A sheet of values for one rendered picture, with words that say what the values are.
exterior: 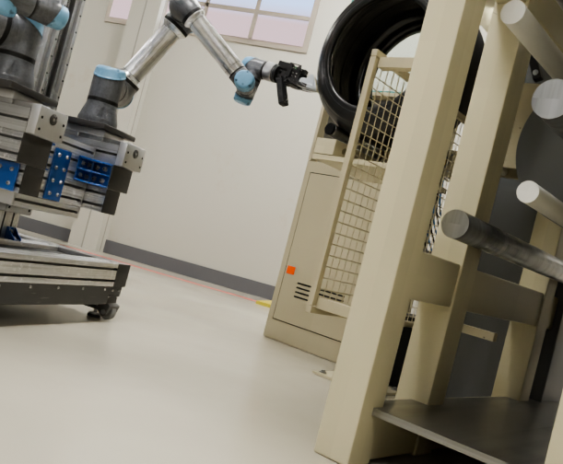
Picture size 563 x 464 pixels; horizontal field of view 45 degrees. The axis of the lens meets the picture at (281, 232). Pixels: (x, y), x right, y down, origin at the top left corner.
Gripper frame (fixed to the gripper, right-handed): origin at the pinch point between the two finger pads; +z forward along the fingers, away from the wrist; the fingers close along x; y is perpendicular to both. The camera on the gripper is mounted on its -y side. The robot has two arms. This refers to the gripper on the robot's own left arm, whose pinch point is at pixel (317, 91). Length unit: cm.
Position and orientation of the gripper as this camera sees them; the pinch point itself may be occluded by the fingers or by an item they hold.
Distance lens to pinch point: 264.3
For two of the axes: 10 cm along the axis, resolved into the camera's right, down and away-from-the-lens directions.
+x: 4.3, 1.5, 8.9
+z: 8.2, 3.5, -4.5
